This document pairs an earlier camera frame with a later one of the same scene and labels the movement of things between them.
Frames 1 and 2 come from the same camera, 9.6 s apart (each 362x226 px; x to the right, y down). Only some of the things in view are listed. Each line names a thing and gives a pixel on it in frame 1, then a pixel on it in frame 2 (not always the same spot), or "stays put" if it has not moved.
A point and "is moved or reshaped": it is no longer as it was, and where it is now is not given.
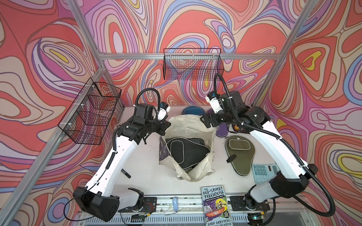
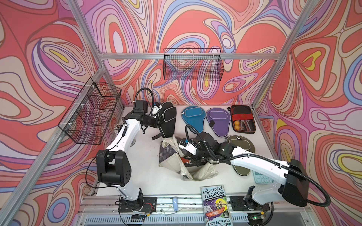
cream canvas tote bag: (189, 126) is moved or reshaped
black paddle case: (186, 153) → (167, 120)
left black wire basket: (88, 118) stays put
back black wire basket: (193, 64) stays put
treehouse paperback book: (216, 209) stays put
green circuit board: (137, 218) stays put
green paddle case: (244, 149) stays put
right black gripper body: (220, 117) → (201, 154)
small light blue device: (175, 200) stays put
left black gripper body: (159, 128) → (151, 121)
